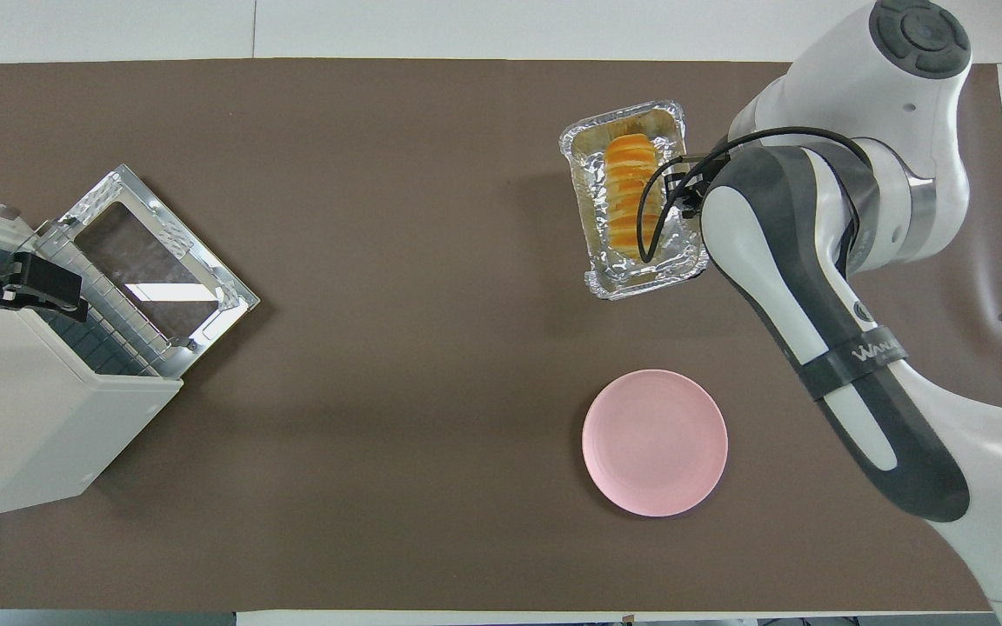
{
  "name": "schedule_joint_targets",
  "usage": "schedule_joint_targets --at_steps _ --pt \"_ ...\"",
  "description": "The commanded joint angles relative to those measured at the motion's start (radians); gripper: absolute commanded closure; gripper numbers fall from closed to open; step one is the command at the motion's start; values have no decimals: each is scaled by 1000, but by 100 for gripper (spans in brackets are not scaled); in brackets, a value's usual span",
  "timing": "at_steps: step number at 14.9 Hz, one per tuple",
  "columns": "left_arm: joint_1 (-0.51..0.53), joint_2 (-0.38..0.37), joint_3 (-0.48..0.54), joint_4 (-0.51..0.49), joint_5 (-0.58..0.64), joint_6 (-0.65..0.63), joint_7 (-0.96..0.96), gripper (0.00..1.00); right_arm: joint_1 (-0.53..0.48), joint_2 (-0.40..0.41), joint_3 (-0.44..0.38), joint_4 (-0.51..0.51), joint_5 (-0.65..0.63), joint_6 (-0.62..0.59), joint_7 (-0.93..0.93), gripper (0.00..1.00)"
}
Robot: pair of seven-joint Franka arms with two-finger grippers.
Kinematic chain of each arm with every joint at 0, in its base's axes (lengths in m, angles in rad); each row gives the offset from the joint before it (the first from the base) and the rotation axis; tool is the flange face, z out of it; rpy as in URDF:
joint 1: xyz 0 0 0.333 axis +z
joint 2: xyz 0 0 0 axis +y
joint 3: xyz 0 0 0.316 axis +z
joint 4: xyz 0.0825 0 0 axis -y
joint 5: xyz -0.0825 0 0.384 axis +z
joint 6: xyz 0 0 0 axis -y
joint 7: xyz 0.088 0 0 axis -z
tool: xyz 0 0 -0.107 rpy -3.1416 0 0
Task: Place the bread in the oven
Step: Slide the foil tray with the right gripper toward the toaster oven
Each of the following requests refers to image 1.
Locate brown table mat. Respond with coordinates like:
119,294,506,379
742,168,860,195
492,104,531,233
0,57,1002,614

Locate aluminium foil tray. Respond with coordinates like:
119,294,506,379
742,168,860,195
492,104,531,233
558,100,711,302

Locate long striped bread roll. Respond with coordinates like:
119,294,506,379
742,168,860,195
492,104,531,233
603,132,665,259

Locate white toaster oven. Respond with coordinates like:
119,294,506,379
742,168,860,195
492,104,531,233
0,191,185,521

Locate pink round plate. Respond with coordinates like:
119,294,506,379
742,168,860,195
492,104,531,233
582,369,729,519

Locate oven glass door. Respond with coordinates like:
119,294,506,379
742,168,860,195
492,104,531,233
57,163,261,380

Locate oven wire rack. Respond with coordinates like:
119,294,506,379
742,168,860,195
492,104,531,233
34,233,178,377

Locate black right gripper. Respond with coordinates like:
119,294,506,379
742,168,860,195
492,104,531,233
664,154,712,218

